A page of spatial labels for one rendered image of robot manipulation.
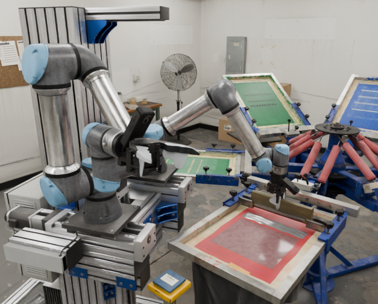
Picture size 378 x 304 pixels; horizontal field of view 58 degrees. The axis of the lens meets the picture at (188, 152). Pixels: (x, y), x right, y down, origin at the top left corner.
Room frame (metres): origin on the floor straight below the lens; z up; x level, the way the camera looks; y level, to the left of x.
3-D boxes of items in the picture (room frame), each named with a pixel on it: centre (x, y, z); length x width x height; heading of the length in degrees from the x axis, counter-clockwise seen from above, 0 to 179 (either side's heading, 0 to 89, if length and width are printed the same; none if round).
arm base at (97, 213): (1.18, 0.34, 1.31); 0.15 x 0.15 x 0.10
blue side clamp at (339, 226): (1.51, -0.74, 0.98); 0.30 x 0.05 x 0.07; 140
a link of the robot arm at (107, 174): (0.92, 0.23, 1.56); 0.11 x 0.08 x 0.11; 136
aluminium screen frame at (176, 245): (1.51, -0.37, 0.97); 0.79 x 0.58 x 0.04; 140
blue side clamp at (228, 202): (1.87, -0.31, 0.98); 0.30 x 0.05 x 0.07; 140
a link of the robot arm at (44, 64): (1.09, 0.43, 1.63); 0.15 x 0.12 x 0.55; 136
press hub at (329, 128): (2.32, -1.05, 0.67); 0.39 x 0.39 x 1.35
